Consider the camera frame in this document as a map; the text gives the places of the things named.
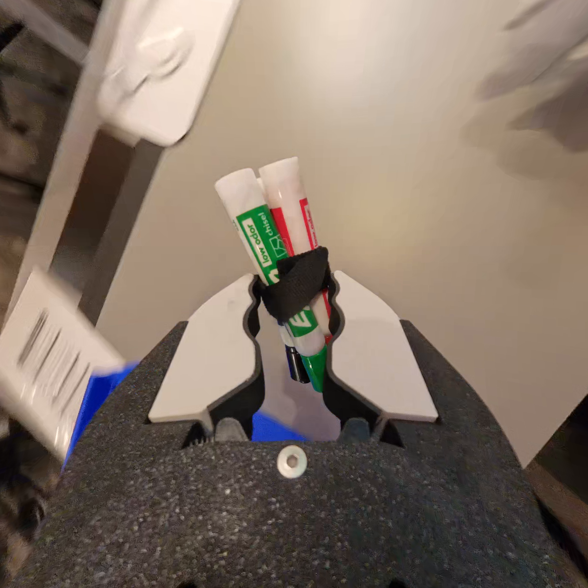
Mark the green marker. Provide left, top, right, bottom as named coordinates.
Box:
left=214, top=168, right=327, bottom=394

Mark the black velcro strap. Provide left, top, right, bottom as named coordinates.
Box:
left=253, top=247, right=331, bottom=324

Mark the black table mat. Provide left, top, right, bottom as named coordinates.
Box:
left=78, top=134, right=166, bottom=322

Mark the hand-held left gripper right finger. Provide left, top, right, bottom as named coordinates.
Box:
left=322, top=271, right=440, bottom=423

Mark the printed paper sheet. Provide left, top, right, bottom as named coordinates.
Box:
left=0, top=267, right=125, bottom=460

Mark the black marker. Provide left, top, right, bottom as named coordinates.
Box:
left=283, top=322, right=311, bottom=384

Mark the red marker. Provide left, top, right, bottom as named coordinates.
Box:
left=259, top=156, right=333, bottom=345

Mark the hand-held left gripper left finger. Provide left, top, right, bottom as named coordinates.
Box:
left=147, top=274, right=267, bottom=425

